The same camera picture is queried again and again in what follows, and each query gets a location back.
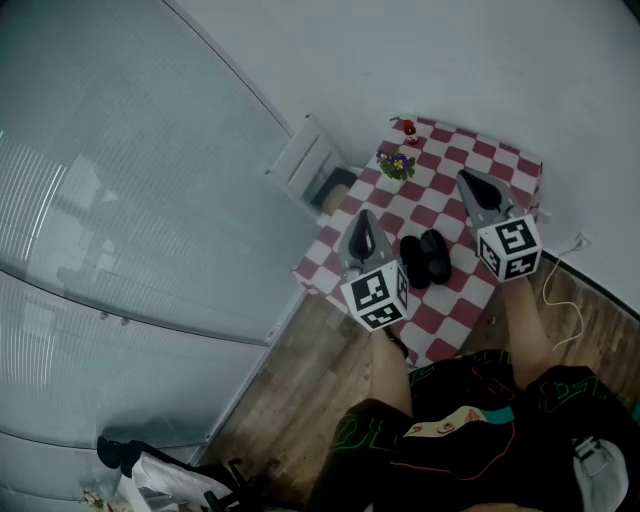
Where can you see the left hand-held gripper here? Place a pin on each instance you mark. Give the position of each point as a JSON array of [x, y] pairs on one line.
[[375, 297]]

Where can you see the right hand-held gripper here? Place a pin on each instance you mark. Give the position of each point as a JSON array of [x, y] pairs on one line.
[[510, 247]]

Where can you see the black glasses case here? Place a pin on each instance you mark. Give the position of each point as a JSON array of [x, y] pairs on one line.
[[415, 265]]

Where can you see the black-framed eyeglasses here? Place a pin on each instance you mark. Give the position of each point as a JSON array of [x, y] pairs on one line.
[[434, 247]]

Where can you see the person's right forearm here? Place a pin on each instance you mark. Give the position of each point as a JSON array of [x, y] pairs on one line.
[[525, 335]]

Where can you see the person's left forearm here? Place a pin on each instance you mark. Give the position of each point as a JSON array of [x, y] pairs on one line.
[[392, 380]]

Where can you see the black and beige box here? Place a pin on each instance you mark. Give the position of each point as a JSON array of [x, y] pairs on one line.
[[332, 190]]

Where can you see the purple flower pot plant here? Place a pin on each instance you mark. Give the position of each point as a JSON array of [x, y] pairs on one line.
[[396, 165]]

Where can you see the red white checkered tablecloth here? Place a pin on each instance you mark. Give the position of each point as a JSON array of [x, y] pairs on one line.
[[450, 300]]

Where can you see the dark wrist band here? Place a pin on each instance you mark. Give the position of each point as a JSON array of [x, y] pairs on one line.
[[399, 346]]

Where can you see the small red figurine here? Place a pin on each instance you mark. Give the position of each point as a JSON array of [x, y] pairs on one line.
[[410, 132]]

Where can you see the white chair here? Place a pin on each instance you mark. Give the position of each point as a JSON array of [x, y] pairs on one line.
[[305, 160]]

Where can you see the person's black printed clothing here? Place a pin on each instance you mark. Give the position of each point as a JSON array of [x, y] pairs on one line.
[[450, 465]]

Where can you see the window blind pane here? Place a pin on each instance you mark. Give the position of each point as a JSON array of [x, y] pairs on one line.
[[125, 175], [100, 360]]

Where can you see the black office chair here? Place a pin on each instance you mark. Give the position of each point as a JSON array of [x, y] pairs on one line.
[[150, 457]]

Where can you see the white crumpled cloth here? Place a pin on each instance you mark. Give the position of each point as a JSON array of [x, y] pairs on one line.
[[170, 482]]

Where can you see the white wall socket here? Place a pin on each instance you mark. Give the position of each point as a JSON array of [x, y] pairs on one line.
[[582, 242]]

